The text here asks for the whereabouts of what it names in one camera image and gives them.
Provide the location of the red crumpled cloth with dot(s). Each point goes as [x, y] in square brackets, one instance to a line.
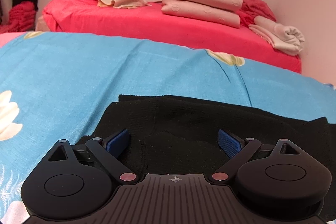
[256, 8]

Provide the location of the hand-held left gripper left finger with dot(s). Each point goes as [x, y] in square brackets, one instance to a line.
[118, 144]

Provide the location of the black knit pants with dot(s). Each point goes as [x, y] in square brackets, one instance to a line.
[183, 132]

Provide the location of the blue floral bed sheet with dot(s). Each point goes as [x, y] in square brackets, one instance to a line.
[78, 77]

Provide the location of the pink bed sheet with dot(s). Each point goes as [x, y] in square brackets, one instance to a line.
[9, 39]

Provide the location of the pile of red clothes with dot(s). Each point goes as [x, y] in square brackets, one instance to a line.
[22, 16]

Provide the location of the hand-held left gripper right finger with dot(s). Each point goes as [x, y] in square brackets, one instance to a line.
[229, 144]

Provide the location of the red bed sheet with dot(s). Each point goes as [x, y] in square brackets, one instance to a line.
[131, 24]

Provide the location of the cream rolled cloth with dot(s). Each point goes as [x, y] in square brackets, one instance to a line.
[283, 37]

